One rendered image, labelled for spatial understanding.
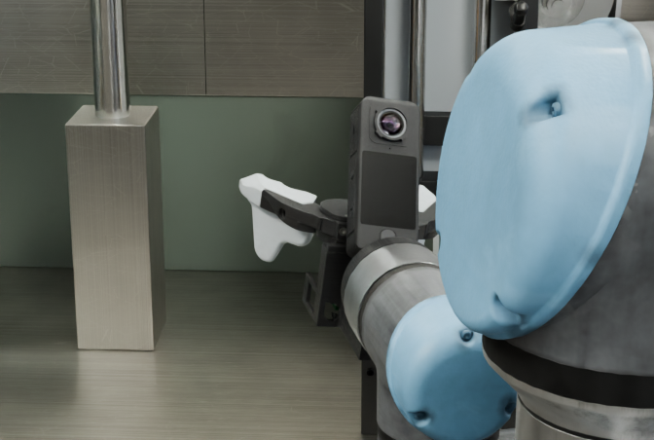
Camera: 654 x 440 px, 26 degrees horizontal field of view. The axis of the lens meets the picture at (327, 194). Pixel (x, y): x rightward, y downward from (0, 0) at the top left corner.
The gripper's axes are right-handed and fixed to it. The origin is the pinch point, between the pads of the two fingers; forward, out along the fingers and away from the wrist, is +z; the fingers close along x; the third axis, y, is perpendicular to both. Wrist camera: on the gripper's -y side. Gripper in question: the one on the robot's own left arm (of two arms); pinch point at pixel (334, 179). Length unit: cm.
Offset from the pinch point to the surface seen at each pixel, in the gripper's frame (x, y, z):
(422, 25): 11.8, -9.8, 20.3
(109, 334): -11, 33, 48
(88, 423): -14.6, 35.9, 29.3
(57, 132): -17, 17, 77
